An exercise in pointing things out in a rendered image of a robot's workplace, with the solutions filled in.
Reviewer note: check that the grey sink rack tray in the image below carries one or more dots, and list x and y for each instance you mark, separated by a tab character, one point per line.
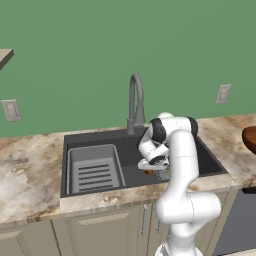
94	170

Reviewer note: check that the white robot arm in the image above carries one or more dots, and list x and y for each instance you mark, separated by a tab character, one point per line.
181	166

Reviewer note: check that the brown wooden bowl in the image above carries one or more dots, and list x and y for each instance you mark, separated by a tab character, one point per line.
250	139

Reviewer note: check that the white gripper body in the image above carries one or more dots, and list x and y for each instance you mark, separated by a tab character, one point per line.
154	163

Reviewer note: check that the grey curved tap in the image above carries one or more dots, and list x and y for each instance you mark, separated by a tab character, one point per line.
136	106

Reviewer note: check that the orange mango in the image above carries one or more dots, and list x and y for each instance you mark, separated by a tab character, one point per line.
149	172

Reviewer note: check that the dark grey sink basin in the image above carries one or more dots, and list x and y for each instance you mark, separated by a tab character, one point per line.
140	160

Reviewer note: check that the dark dishwasher front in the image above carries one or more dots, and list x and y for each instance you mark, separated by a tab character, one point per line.
235	225

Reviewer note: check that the beige cupboard door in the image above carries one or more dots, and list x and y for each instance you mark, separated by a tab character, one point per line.
103	231
160	233
28	238

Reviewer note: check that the beige wall shelf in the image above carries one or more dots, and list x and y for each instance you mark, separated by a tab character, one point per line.
5	57

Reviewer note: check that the grey wall socket plate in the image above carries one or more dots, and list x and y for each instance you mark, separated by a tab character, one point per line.
11	110
223	94

